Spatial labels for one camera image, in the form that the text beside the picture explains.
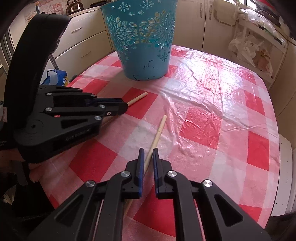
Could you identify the white rolling storage cart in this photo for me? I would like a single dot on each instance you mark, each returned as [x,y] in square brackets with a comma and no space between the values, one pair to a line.
[257,45]

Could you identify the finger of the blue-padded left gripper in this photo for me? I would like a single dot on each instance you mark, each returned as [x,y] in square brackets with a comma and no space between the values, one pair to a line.
[107,101]
[113,109]

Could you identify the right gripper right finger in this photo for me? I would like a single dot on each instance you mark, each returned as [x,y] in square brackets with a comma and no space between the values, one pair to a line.
[161,167]

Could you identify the wooden chopstick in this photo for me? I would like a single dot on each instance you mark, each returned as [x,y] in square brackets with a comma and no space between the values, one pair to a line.
[149,155]
[107,120]

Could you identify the red white checkered tablecloth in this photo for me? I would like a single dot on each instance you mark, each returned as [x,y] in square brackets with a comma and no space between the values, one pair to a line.
[220,126]

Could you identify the blue plastic bag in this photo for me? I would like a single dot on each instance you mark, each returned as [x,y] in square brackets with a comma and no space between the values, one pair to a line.
[56,78]

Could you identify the person left hand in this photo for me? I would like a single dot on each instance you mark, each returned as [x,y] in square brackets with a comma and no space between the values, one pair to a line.
[12,162]

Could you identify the stainless steel kettle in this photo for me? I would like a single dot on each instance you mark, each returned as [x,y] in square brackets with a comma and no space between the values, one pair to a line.
[74,6]

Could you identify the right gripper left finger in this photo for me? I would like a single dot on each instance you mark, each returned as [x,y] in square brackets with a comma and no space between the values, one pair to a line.
[134,183]

